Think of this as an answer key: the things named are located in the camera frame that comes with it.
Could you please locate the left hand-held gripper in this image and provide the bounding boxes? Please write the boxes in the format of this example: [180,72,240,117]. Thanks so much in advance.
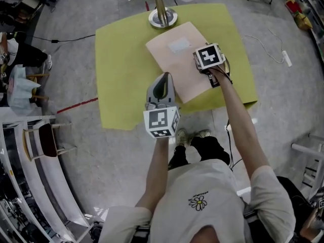
[142,71,181,139]

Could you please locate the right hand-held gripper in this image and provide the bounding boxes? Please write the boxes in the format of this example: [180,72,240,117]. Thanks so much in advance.
[193,43,232,89]

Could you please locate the person's right forearm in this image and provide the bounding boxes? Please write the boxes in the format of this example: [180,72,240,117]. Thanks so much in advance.
[214,68,271,186]

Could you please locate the person's left forearm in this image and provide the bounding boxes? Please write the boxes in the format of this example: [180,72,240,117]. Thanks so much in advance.
[135,135,170,214]

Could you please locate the yellow-green table cover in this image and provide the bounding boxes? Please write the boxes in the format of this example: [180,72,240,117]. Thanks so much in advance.
[95,3,259,131]

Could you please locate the person's left sneaker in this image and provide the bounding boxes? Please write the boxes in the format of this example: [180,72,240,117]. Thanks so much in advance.
[176,128,194,147]

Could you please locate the person's sneaker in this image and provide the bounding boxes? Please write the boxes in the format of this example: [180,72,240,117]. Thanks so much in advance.
[193,129,212,139]
[176,128,194,147]

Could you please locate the person's right sneaker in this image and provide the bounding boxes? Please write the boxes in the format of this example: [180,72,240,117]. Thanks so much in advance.
[193,129,212,139]

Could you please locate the silver desk lamp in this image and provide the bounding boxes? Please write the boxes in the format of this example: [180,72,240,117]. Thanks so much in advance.
[148,0,179,30]

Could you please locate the person's black trousers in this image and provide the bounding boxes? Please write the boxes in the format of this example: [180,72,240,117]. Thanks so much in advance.
[168,135,231,171]

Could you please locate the white power strip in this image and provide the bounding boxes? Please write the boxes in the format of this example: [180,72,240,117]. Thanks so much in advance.
[281,50,293,68]

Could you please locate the red box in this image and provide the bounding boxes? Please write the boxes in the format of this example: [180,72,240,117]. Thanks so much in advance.
[286,0,302,14]

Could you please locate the yellow basket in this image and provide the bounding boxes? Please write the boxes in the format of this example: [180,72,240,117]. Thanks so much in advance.
[293,11,313,30]

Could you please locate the person's white t-shirt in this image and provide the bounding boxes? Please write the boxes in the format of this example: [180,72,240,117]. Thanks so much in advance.
[98,158,297,243]

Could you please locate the white metal shelf rack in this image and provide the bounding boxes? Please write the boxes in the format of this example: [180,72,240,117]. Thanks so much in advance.
[296,0,324,50]

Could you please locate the wooden chair with brown seat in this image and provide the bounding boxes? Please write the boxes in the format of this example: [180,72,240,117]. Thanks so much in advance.
[22,122,78,161]

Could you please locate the light wooden chair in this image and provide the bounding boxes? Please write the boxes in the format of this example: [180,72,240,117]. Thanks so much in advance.
[26,72,50,101]

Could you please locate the white curved counter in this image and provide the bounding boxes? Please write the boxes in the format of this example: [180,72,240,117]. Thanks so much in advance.
[0,114,94,243]

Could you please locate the round table with white cloth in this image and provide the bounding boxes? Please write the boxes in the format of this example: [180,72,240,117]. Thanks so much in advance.
[7,64,41,116]

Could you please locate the white power cable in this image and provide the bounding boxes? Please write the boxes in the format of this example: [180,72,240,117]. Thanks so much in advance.
[244,28,284,63]

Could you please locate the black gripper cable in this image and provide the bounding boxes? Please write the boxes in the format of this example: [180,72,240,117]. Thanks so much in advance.
[225,120,244,169]

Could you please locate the black floor cable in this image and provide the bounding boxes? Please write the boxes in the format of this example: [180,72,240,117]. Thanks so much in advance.
[25,33,96,44]

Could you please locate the white metal frame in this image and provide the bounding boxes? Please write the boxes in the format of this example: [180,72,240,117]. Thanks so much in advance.
[291,133,324,194]

